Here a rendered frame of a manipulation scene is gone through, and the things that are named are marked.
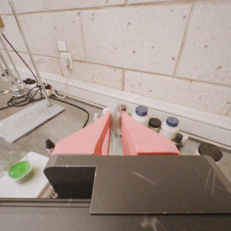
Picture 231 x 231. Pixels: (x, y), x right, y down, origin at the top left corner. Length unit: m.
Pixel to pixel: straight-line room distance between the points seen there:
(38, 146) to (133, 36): 0.58
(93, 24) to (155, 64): 0.32
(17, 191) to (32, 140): 0.28
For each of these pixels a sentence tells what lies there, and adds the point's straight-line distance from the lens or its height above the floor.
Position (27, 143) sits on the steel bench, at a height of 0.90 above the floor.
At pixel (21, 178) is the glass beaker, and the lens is 0.38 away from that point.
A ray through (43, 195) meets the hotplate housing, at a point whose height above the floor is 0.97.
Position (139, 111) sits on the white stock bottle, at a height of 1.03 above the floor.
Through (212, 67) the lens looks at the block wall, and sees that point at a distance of 0.55.
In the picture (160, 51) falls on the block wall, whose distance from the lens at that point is 0.55.
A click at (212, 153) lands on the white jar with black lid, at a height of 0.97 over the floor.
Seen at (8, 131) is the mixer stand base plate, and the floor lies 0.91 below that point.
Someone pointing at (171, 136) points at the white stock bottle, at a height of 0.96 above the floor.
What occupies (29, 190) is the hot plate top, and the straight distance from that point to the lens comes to 0.39.
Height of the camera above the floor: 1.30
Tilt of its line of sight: 37 degrees down
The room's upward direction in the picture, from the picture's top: straight up
